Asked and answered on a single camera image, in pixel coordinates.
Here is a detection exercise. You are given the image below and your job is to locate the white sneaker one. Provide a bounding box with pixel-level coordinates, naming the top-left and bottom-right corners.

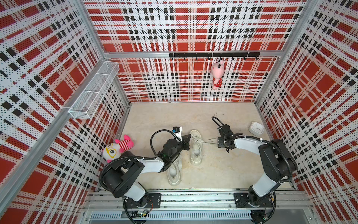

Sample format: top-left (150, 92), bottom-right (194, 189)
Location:
top-left (189, 130), bottom-right (218, 165)
top-left (167, 157), bottom-right (182, 186)

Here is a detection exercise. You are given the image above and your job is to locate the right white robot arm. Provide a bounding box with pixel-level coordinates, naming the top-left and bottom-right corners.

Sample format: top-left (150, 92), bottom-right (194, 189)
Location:
top-left (218, 124), bottom-right (298, 197)

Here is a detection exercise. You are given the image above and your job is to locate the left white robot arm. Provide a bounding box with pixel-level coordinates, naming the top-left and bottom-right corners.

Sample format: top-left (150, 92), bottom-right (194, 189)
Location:
top-left (99, 134), bottom-right (191, 202)

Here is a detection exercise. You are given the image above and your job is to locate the pink striped plush doll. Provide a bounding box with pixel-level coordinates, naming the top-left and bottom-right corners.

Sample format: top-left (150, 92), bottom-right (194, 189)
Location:
top-left (103, 135), bottom-right (134, 163)

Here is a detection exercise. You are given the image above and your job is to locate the pink hanging plush toy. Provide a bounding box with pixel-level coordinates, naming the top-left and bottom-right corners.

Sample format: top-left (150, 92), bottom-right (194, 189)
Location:
top-left (211, 59), bottom-right (225, 90)

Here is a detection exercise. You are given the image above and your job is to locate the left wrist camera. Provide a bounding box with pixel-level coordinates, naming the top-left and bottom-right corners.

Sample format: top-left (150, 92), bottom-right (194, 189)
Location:
top-left (172, 127), bottom-right (183, 141)

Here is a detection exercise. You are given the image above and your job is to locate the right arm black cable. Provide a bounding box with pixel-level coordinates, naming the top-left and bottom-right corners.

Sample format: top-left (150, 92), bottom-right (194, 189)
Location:
top-left (211, 116), bottom-right (293, 183)

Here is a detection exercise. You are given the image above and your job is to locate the black hook rail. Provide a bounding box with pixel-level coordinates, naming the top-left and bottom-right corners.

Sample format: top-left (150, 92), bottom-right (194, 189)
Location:
top-left (169, 52), bottom-right (261, 59)

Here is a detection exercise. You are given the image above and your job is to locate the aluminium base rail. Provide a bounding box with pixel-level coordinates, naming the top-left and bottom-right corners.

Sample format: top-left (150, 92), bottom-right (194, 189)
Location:
top-left (79, 189), bottom-right (319, 224)

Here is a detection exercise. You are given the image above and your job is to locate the white wire mesh basket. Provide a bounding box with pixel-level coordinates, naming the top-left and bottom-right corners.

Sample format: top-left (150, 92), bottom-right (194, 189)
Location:
top-left (69, 61), bottom-right (119, 119)

